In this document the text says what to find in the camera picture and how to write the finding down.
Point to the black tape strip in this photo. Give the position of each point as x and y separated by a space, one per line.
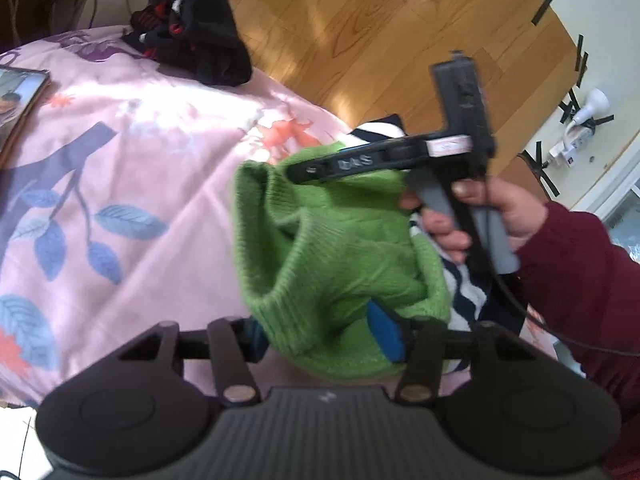
543 7
581 62
542 170
569 107

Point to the person's right forearm maroon sleeve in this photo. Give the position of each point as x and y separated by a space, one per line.
585 280

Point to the green navy white striped sweater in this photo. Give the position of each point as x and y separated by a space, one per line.
345 250

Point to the white power strip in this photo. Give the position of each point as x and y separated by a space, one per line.
572 145

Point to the person's right hand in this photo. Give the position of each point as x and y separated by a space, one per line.
515 207

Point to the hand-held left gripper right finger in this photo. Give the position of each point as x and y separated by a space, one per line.
386 332

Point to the wood pattern floor mat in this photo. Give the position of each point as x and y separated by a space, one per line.
395 30

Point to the framed picture book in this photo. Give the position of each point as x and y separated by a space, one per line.
17 100

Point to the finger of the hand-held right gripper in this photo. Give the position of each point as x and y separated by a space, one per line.
350 164

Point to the black red clothes pile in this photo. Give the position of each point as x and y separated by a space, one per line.
200 25

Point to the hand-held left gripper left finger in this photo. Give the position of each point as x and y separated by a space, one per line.
256 344

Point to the white lamp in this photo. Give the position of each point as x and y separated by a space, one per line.
594 105

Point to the pink floral bedsheet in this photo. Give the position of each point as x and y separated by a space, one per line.
140 170

